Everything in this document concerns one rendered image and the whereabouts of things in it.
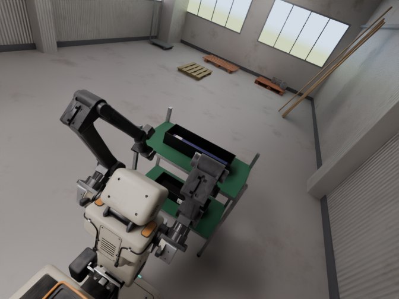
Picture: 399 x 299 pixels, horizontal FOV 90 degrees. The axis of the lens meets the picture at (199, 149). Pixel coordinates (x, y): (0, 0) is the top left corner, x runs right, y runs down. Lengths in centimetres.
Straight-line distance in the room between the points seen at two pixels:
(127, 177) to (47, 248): 154
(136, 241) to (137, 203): 14
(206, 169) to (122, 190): 37
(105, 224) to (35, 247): 145
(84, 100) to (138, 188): 34
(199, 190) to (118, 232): 41
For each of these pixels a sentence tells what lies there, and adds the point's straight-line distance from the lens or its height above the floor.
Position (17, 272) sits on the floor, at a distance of 223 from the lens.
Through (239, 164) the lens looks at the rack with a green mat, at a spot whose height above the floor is 95.
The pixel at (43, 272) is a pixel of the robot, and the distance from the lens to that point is 129.
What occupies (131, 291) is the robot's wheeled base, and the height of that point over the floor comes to 28.
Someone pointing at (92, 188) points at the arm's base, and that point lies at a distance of 98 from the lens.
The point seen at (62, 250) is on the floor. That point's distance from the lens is 222.
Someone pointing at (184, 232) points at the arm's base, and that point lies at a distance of 88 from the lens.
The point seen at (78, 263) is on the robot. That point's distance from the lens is 134.
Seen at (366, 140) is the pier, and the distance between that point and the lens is 334.
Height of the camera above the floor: 199
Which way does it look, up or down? 37 degrees down
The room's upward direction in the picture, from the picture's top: 21 degrees clockwise
